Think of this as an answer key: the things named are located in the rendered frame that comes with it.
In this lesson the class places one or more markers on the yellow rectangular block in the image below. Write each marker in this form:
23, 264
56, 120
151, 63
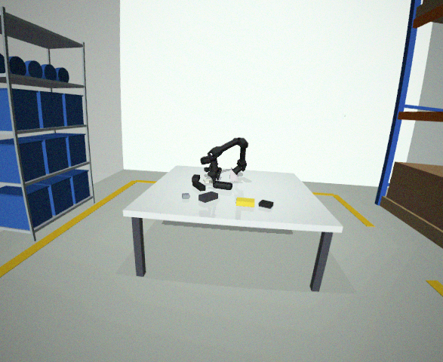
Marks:
245, 202

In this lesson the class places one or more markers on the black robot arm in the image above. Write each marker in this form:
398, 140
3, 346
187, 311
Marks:
218, 150

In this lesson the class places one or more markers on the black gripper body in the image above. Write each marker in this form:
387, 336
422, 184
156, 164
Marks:
214, 169

